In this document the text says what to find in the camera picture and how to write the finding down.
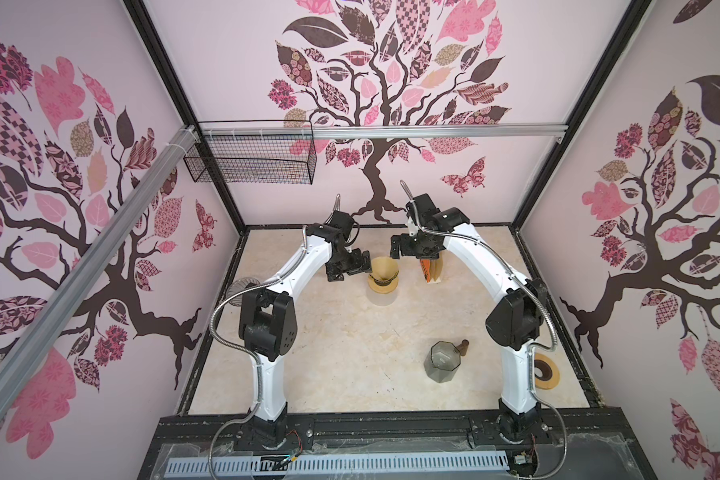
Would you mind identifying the brown paper filter stack holder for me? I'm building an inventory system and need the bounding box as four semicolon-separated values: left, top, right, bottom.
420;258;444;284

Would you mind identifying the wooden dripper ring stand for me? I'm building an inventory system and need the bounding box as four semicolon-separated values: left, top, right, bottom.
368;278;399;293

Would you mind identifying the grey ribbed glass dripper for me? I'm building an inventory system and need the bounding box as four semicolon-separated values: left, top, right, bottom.
224;277;261;307

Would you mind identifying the grey glass server with knob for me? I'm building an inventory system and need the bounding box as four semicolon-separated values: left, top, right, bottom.
423;339;470;383

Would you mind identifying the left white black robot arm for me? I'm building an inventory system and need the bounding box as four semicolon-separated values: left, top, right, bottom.
238;210;371;447

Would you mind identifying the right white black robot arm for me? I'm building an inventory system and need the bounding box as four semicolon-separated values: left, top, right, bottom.
390;194;548;443

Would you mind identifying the right arm metal conduit cable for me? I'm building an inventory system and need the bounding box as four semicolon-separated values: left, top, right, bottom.
398;179;568;480

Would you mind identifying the black wire basket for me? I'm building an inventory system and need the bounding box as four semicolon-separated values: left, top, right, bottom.
184;120;317;185

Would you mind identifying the aluminium rail back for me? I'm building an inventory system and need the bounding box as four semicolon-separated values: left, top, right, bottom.
201;123;568;140

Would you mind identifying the aluminium rail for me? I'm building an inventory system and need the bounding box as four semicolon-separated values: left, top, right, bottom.
201;123;568;140
0;125;198;420

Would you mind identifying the white slotted cable duct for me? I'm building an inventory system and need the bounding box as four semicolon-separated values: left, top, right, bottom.
164;451;509;479

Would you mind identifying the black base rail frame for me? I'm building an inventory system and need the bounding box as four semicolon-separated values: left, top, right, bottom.
138;407;656;479

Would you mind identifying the aluminium rail left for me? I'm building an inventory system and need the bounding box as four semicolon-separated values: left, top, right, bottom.
0;125;198;420

